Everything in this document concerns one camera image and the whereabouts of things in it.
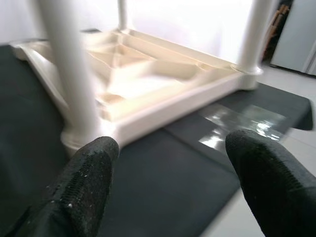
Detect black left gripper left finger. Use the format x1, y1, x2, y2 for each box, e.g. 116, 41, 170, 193
4, 135, 120, 237

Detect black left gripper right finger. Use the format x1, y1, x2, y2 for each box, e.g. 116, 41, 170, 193
226, 129, 316, 237

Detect white plastic table leg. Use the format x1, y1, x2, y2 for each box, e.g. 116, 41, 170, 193
117, 0, 129, 33
37, 0, 97, 149
236, 0, 277, 75

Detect clear tape patch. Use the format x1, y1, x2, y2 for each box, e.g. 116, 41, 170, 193
197, 103, 290, 149

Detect black tablecloth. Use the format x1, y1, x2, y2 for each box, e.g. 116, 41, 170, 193
0, 29, 314, 237

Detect white plastic table top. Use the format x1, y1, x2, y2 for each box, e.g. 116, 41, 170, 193
12, 28, 264, 154

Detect grey refrigerator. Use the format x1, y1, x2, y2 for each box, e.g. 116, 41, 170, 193
270, 0, 316, 78

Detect brown wooden frame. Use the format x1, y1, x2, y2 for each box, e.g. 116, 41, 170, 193
261, 3, 290, 61

